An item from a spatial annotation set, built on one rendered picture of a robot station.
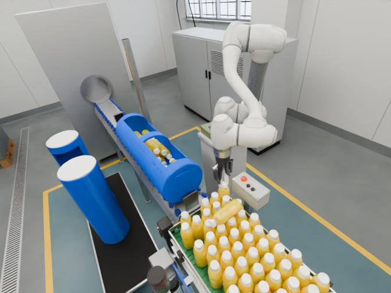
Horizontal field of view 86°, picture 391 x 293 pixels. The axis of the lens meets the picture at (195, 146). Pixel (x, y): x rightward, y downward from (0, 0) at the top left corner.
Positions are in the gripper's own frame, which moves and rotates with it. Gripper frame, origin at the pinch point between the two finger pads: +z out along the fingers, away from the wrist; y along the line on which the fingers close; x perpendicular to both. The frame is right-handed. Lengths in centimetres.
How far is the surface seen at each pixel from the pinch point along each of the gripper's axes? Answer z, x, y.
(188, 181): 5.0, -16.9, 13.1
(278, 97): 33, -86, -164
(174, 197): 11.5, -16.9, 24.3
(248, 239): 6.1, 30.2, 11.2
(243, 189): 5.2, 8.4, -7.3
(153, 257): 28, -2, 50
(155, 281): -12, 28, 54
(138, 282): 99, -31, 67
